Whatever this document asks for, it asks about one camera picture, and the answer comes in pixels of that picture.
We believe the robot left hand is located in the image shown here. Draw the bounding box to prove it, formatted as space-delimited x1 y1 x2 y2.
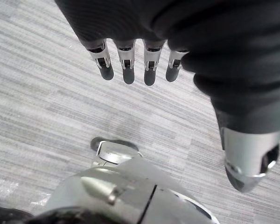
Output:
54 0 280 193

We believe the robot silver left leg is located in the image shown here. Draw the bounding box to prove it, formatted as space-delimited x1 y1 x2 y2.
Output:
25 156 221 224

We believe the robot dark left foot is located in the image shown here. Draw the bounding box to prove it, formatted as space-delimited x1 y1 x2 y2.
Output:
90 137 144 167

